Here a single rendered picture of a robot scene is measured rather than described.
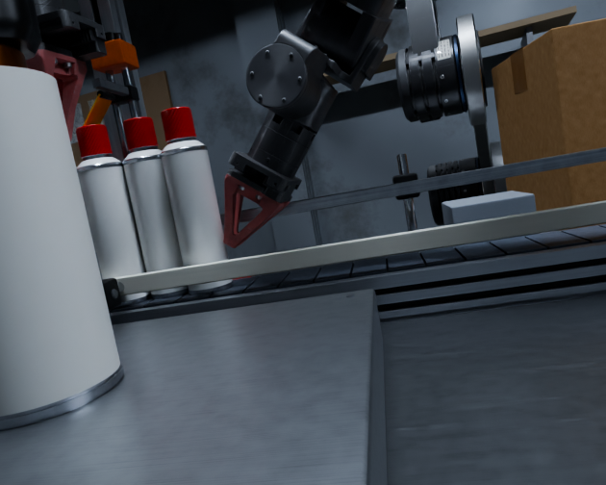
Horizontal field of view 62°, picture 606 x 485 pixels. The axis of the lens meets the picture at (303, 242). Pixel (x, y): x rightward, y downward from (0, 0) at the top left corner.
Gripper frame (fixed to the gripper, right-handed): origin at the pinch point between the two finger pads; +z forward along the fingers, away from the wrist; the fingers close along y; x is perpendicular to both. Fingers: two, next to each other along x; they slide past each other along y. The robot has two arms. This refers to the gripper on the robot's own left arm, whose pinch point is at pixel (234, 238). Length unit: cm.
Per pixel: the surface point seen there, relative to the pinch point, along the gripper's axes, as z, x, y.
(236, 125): 2, -97, -311
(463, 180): -17.7, 19.3, -2.9
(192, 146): -7.2, -8.0, 2.6
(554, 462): -5.8, 24.7, 31.4
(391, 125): -48, 3, -288
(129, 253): 6.8, -9.4, 2.4
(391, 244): -8.4, 15.3, 4.9
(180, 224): 0.9, -5.4, 2.9
